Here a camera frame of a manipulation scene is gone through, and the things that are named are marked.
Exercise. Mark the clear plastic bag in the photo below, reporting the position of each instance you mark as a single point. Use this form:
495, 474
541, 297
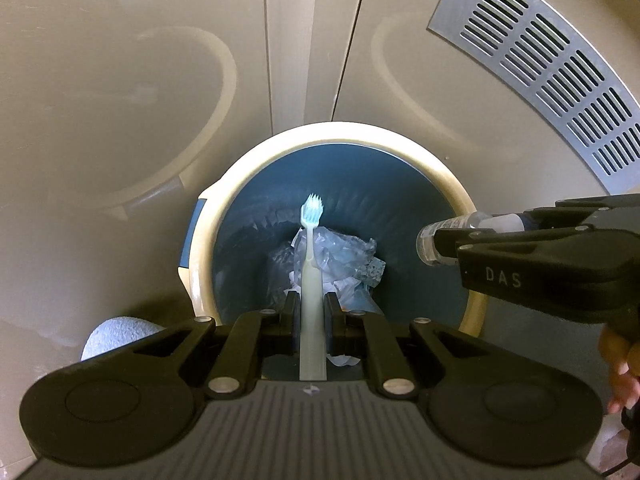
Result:
345, 250

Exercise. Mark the white teal toothbrush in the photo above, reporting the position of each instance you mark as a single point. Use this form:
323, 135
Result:
312, 310

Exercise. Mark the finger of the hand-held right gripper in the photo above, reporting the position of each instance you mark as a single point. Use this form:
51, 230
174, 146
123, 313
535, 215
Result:
500, 237
575, 212

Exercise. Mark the person's right hand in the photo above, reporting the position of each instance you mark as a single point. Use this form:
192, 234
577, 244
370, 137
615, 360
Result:
627, 385

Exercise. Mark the blue bin liner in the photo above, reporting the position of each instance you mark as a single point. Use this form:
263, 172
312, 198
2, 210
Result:
390, 195

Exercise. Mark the cream rimmed blue bin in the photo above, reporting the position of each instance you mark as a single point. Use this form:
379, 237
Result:
350, 132

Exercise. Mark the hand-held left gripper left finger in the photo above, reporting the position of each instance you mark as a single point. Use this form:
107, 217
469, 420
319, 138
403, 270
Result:
292, 325

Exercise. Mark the white textured cloth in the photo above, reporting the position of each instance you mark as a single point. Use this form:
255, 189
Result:
120, 332

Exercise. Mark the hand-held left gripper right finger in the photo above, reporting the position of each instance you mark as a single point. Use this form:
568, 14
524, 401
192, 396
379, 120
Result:
334, 325

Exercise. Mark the small clear plastic bottle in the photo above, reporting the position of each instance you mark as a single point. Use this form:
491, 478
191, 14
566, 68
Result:
470, 221

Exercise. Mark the metal vent grille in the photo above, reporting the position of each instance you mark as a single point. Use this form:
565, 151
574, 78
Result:
525, 60

